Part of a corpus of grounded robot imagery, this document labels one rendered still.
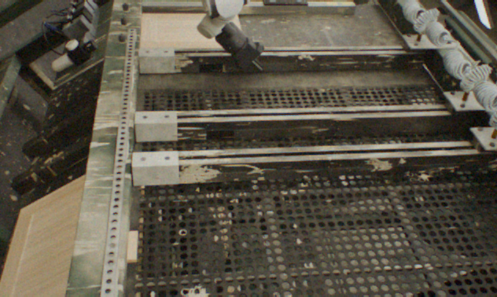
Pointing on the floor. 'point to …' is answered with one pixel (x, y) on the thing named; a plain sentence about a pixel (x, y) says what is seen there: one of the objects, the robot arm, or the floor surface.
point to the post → (6, 13)
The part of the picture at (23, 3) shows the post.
